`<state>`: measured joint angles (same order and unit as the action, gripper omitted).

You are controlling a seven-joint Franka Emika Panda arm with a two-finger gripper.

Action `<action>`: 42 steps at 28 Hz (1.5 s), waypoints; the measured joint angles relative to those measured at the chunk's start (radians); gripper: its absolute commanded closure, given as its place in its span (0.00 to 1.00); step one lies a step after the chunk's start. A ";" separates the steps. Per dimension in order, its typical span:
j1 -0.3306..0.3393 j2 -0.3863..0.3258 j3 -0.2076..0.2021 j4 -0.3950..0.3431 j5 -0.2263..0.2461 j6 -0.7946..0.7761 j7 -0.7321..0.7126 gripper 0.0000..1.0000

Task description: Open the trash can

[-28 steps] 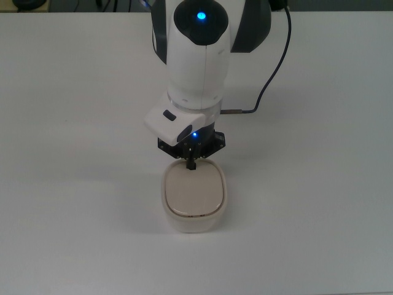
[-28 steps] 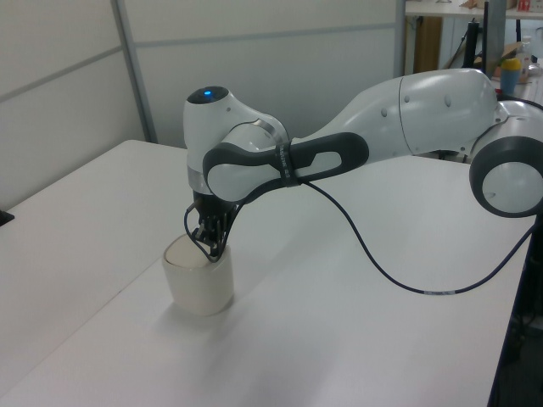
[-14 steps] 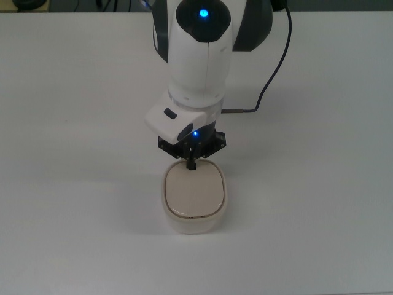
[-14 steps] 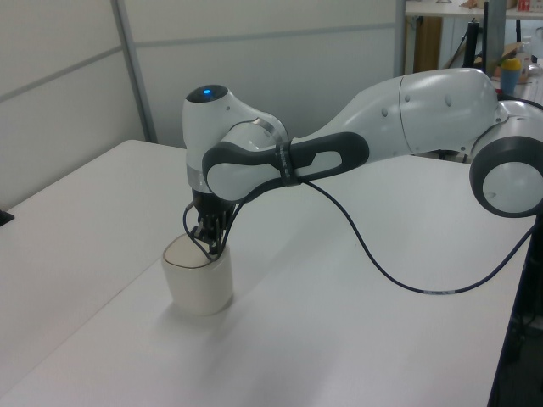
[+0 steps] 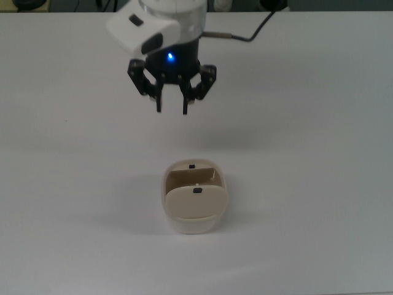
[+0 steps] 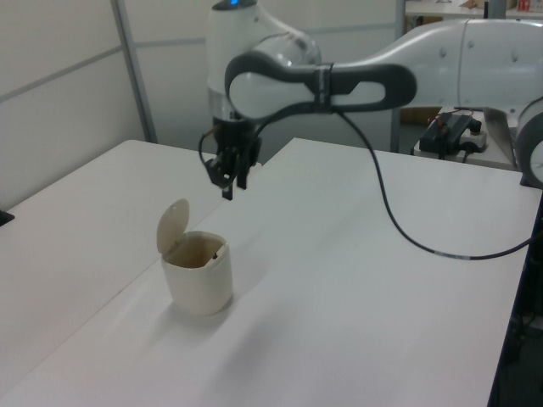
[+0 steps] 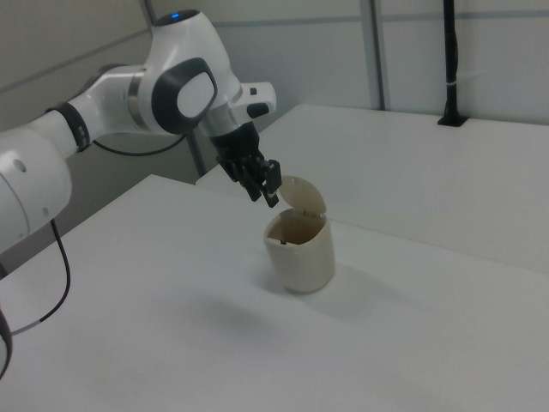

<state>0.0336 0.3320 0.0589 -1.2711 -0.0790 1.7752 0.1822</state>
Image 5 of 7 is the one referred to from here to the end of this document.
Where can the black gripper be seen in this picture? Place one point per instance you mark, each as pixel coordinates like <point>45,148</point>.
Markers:
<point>178,70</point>

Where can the small white trash can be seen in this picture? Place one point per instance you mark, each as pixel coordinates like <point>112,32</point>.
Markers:
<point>190,225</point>

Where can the beige trash can lid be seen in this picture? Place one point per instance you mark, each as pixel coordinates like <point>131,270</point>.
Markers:
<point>196,204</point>

